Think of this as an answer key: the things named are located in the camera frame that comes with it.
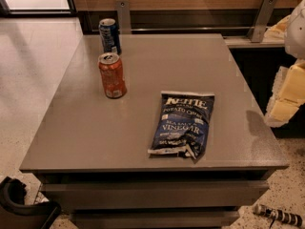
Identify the blue soda can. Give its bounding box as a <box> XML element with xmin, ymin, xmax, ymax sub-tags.
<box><xmin>98</xmin><ymin>18</ymin><xmax>121</xmax><ymax>54</ymax></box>

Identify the grey drawer cabinet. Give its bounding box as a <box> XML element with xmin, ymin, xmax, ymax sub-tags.
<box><xmin>21</xmin><ymin>34</ymin><xmax>287</xmax><ymax>229</ymax></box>

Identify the right metal wall bracket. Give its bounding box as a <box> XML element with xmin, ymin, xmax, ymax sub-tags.
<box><xmin>247</xmin><ymin>0</ymin><xmax>277</xmax><ymax>43</ymax></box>

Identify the metal wall bracket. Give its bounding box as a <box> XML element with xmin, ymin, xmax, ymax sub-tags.
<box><xmin>247</xmin><ymin>0</ymin><xmax>277</xmax><ymax>43</ymax></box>
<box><xmin>115</xmin><ymin>0</ymin><xmax>132</xmax><ymax>34</ymax></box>

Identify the blue Kettle chip bag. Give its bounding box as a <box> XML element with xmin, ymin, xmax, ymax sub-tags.
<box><xmin>148</xmin><ymin>91</ymin><xmax>214</xmax><ymax>159</ymax></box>

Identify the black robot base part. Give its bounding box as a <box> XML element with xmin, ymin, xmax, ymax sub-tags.
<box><xmin>0</xmin><ymin>177</ymin><xmax>61</xmax><ymax>229</ymax></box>

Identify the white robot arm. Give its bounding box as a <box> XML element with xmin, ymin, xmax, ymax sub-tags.
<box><xmin>264</xmin><ymin>0</ymin><xmax>305</xmax><ymax>128</ymax></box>

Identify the striped black white cable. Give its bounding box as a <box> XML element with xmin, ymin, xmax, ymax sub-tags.
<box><xmin>254</xmin><ymin>203</ymin><xmax>305</xmax><ymax>229</ymax></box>

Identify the left metal wall bracket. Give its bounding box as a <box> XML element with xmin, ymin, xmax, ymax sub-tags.
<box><xmin>115</xmin><ymin>0</ymin><xmax>132</xmax><ymax>34</ymax></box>

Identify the orange soda can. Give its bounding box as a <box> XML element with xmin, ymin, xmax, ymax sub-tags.
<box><xmin>98</xmin><ymin>52</ymin><xmax>127</xmax><ymax>98</ymax></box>

